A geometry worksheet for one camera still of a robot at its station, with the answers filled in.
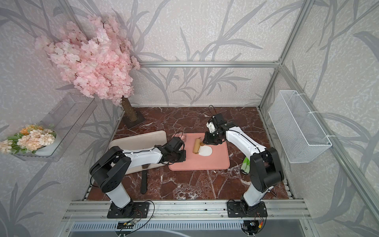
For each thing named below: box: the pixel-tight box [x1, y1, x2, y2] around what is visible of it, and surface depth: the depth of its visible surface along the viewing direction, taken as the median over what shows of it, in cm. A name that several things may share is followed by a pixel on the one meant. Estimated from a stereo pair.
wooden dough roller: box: [192, 137, 206, 155], surface depth 96 cm
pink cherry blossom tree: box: [34, 15, 141, 122], surface depth 70 cm
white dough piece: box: [198, 145, 213, 157], surface depth 95 cm
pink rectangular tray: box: [168, 132, 230, 171], surface depth 94 cm
